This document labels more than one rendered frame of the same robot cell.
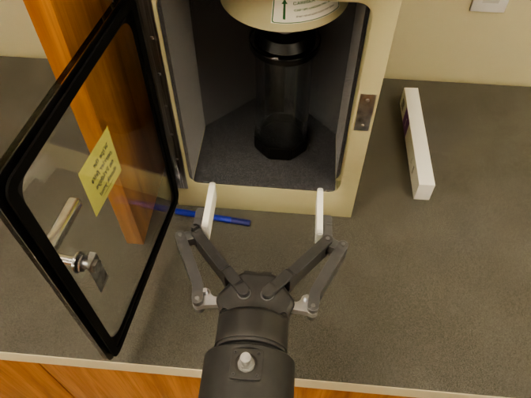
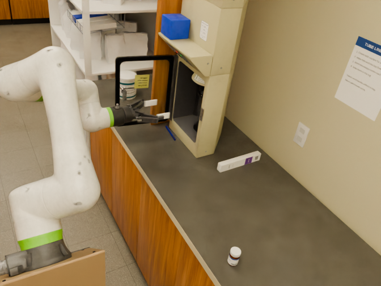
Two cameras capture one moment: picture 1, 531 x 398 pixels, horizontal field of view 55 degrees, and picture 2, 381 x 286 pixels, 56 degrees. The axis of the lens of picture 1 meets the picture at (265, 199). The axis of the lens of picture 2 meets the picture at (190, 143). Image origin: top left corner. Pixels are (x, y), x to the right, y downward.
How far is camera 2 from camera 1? 1.43 m
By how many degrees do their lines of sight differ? 39
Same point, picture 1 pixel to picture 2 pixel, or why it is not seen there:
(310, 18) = (200, 81)
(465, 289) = (193, 186)
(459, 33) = (290, 148)
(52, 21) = (156, 51)
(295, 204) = (187, 142)
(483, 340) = (178, 193)
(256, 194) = (181, 133)
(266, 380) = (116, 110)
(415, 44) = (277, 144)
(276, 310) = (133, 114)
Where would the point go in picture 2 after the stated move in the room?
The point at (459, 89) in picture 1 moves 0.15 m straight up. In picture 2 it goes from (280, 169) to (287, 146)
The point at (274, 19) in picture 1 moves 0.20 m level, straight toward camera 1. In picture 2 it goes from (194, 78) to (159, 84)
